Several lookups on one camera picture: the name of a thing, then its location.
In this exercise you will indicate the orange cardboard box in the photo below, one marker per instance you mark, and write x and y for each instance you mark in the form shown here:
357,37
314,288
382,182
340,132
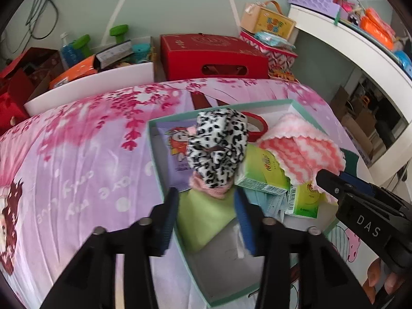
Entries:
74,72

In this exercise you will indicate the brown cardboard boxes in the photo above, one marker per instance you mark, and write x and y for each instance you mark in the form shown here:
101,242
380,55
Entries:
360,122

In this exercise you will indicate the black and white leopard scrunchie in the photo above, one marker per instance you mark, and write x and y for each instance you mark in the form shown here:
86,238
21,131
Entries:
219,141

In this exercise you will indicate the dark red paper bag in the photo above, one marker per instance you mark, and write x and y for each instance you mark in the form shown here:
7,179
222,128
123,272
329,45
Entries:
32,67

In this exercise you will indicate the pink printed bedsheet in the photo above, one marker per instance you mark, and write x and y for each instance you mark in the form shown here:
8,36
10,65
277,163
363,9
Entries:
80,167

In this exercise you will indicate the white curved shelf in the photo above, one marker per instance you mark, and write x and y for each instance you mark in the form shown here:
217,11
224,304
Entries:
354,45

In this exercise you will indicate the red and white patterned box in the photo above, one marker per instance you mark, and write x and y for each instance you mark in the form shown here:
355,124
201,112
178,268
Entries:
276,61

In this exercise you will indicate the pink and white zigzag towel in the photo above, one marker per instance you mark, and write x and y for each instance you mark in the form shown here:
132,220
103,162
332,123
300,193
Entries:
302,148

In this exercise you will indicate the person's right hand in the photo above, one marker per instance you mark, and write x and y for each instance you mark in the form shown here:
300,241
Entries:
375,276

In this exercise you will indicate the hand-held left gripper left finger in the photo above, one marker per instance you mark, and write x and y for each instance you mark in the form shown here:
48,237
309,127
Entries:
169,222

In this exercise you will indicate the teal plastic item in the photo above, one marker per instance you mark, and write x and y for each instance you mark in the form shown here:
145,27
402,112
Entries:
141,53

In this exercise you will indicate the blue liquid bottle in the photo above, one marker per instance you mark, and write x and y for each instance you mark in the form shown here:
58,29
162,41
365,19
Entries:
67,53

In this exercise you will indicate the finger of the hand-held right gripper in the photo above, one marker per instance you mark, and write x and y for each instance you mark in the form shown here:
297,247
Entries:
359,183
330,183

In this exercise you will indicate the light green cloth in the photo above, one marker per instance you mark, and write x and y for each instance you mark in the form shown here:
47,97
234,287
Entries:
206,219

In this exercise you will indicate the black and silver box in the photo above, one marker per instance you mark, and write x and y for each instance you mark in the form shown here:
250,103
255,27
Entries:
114,54

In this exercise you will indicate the white box with teal rim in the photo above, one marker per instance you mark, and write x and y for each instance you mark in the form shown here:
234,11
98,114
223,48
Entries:
222,273

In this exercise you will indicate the red felt bag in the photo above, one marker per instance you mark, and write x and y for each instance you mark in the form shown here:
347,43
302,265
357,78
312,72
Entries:
9,112

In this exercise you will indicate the orange packet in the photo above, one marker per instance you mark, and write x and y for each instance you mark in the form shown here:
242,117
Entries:
376,27

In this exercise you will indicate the green dumbbell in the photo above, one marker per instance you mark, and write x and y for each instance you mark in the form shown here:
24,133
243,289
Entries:
117,33

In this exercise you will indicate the red tape roll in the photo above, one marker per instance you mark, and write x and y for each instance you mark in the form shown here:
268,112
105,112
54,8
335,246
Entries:
262,125

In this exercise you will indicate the large green tissue packet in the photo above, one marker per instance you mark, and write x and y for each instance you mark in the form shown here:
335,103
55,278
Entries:
260,170

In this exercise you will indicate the white foam board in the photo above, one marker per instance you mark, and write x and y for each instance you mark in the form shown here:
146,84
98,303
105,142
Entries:
96,83

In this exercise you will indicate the light blue plastic bag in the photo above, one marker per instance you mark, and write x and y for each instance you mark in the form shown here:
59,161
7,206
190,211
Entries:
270,204

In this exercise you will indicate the pink satin scrunchie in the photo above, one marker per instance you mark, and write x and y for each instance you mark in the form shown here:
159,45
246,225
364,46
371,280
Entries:
212,191

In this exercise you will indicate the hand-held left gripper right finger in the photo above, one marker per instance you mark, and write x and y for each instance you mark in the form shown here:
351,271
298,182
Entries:
244,225

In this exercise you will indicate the small green tissue packet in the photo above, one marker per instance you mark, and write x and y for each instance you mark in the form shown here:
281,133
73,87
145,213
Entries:
305,201

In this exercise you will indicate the blue wet wipes pack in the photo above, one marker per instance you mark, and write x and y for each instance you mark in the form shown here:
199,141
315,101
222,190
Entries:
273,40

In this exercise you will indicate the red gift box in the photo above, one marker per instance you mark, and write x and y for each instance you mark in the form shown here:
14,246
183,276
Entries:
199,51

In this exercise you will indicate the purple cartoon printed packet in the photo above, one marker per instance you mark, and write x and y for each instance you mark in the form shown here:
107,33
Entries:
173,154

